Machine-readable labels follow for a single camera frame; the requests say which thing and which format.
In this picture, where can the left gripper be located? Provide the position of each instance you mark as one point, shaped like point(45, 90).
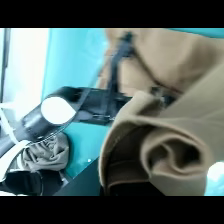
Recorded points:
point(123, 106)

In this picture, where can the orange shirt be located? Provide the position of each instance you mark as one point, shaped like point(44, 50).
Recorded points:
point(186, 133)

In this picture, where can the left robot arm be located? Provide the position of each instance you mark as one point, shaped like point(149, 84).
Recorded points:
point(36, 121)

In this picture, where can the brown garment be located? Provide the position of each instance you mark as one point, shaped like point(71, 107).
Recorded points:
point(50, 153)

